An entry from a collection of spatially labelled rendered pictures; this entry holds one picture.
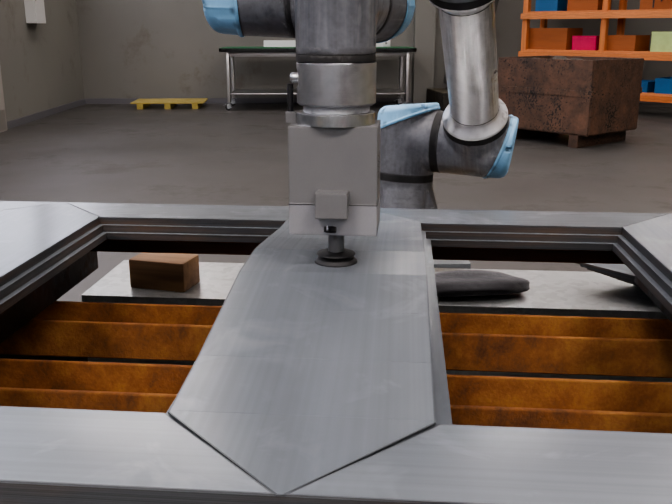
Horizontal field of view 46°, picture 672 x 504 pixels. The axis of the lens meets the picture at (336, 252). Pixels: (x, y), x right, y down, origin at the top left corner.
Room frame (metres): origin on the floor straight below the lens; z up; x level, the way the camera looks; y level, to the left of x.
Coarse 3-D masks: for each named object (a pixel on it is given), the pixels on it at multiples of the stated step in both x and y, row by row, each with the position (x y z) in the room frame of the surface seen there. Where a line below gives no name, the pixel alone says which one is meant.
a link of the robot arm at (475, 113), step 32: (448, 0) 1.20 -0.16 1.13; (480, 0) 1.19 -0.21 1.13; (448, 32) 1.26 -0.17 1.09; (480, 32) 1.25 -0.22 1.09; (448, 64) 1.31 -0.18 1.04; (480, 64) 1.29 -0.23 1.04; (448, 96) 1.38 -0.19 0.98; (480, 96) 1.33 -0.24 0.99; (448, 128) 1.40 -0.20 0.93; (480, 128) 1.37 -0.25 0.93; (512, 128) 1.40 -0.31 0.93; (448, 160) 1.43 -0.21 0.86; (480, 160) 1.40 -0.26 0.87
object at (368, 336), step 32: (224, 320) 0.62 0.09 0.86; (256, 320) 0.62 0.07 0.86; (288, 320) 0.62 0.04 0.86; (320, 320) 0.62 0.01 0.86; (352, 320) 0.62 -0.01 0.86; (384, 320) 0.62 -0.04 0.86; (416, 320) 0.62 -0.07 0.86; (224, 352) 0.57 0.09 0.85; (256, 352) 0.57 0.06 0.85; (288, 352) 0.57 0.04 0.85; (320, 352) 0.57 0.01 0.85; (352, 352) 0.57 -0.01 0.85; (384, 352) 0.57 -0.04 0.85; (416, 352) 0.56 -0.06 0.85
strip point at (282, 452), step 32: (192, 416) 0.48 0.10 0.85; (224, 416) 0.48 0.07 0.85; (256, 416) 0.48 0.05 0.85; (288, 416) 0.48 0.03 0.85; (320, 416) 0.48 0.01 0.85; (224, 448) 0.44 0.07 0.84; (256, 448) 0.44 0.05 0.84; (288, 448) 0.44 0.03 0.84; (320, 448) 0.44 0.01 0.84; (352, 448) 0.44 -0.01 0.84; (256, 480) 0.40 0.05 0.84; (288, 480) 0.40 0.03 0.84
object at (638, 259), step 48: (96, 240) 1.01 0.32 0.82; (192, 240) 1.04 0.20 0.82; (240, 240) 1.03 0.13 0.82; (432, 240) 1.01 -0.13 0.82; (480, 240) 1.01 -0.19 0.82; (528, 240) 1.01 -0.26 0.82; (576, 240) 1.00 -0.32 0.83; (624, 240) 0.98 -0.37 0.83; (0, 288) 0.78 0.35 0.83; (432, 288) 0.81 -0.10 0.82; (432, 336) 0.65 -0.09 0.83; (192, 432) 0.46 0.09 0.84
